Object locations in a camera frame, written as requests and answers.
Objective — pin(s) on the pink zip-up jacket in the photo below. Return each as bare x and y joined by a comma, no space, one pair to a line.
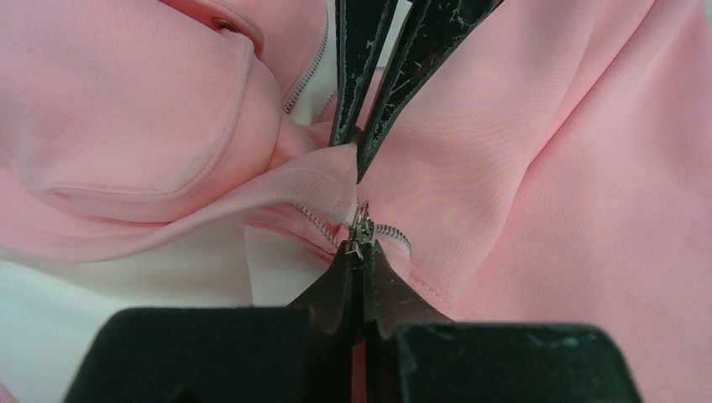
557,168

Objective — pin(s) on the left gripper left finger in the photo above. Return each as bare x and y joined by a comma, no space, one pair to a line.
298,353

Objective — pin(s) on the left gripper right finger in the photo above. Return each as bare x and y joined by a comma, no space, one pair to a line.
413,353

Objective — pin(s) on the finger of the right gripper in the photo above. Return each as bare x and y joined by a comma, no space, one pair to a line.
361,28
432,31

